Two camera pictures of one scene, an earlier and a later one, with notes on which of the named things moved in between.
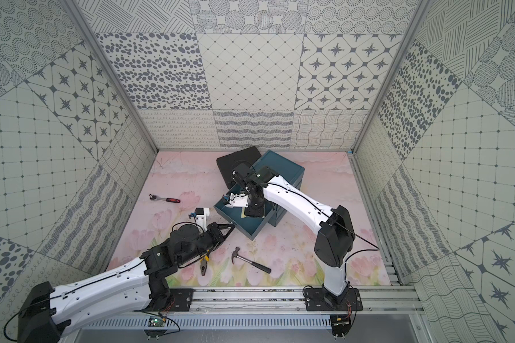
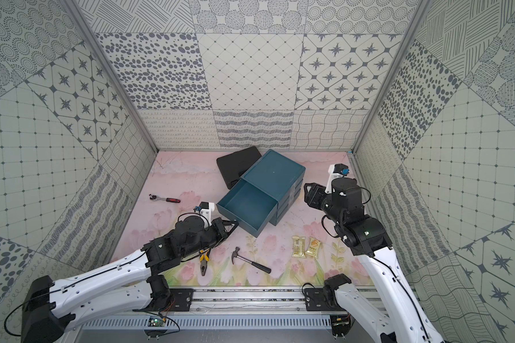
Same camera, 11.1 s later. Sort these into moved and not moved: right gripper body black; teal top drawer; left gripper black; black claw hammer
Moved: right gripper body black
Not moved: black claw hammer; left gripper black; teal top drawer
